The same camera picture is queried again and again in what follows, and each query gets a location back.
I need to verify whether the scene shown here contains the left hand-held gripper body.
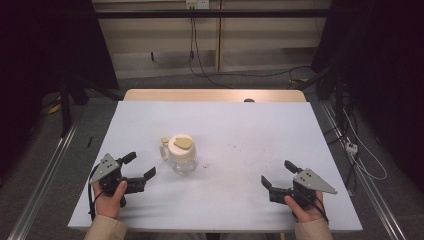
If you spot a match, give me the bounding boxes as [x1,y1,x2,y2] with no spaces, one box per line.
[89,153,148,208]

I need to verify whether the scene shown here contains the person's left hand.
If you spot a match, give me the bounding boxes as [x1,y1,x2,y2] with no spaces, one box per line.
[92,179,129,221]

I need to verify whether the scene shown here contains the metal floor rail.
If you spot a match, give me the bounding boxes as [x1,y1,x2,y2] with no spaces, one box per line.
[319,101,408,240]
[6,116,83,240]

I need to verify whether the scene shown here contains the white cable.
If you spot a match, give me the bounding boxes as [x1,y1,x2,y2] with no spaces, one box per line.
[342,109,389,182]

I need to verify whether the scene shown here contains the white board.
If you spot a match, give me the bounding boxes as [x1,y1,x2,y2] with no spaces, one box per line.
[67,100,364,233]

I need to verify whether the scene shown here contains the wooden post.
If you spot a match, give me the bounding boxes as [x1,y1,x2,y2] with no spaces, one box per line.
[214,0,224,73]

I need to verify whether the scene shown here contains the white power strip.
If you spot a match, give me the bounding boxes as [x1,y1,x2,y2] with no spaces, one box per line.
[345,141,359,156]

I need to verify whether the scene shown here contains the black horizontal bar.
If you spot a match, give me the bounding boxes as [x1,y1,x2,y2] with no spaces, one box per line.
[94,9,334,20]

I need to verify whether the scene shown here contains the black hanging cable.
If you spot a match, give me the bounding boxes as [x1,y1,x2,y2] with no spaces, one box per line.
[187,17,313,90]

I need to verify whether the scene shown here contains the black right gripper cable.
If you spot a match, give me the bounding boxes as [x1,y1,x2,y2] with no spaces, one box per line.
[309,195,330,224]

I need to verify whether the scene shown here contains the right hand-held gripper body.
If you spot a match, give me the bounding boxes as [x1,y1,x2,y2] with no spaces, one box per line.
[268,168,339,210]

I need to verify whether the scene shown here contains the black stand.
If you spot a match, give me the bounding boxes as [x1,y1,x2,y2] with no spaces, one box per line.
[57,73,125,138]

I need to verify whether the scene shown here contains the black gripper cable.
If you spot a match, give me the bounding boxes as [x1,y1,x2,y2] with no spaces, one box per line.
[309,195,330,224]
[87,163,102,222]

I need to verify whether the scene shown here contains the white wall outlet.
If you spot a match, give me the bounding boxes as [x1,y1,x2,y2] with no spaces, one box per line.
[185,0,211,10]

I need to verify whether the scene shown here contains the wooden table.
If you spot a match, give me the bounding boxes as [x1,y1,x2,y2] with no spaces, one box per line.
[123,88,307,103]

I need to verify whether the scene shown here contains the black curtain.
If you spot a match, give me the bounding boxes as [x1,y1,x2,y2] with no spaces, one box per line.
[310,0,424,193]
[0,0,120,178]

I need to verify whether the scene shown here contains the clear jug with cream lid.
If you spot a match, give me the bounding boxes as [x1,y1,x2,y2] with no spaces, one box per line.
[158,133,199,175]

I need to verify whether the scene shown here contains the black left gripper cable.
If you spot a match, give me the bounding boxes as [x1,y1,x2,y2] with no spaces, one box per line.
[87,163,102,222]

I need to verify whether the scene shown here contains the person's right hand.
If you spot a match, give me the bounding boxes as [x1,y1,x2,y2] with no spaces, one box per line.
[284,190,325,224]

